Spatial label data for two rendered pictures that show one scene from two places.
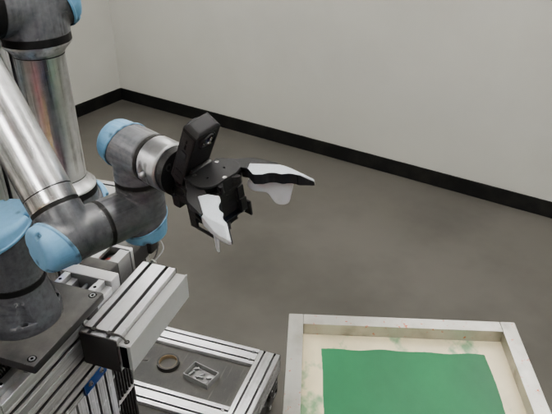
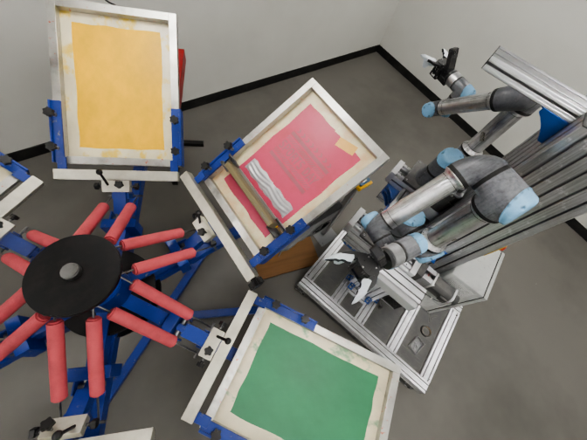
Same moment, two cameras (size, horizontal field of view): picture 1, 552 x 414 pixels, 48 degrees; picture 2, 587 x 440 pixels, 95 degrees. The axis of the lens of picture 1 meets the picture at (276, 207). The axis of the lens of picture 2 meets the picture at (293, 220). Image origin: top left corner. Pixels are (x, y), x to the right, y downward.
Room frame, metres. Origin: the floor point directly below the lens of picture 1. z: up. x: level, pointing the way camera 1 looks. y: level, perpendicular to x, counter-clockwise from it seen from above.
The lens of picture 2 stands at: (0.46, -0.28, 2.42)
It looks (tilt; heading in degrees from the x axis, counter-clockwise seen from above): 61 degrees down; 91
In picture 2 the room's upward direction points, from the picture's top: 22 degrees clockwise
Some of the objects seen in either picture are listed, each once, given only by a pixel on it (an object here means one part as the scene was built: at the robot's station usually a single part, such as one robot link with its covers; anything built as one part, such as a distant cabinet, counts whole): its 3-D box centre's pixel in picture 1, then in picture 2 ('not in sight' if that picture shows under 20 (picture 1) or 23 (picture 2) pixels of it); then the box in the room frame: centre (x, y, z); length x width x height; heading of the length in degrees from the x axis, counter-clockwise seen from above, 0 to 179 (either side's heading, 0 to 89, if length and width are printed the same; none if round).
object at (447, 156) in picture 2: not in sight; (446, 162); (1.10, 0.97, 1.42); 0.13 x 0.12 x 0.14; 45
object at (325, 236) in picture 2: not in sight; (339, 210); (0.78, 1.05, 0.48); 0.22 x 0.22 x 0.96; 57
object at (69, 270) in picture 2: not in sight; (133, 303); (-0.21, -0.24, 0.68); 0.40 x 0.40 x 1.35
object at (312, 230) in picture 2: not in sight; (305, 230); (0.55, 0.59, 0.77); 0.46 x 0.09 x 0.36; 57
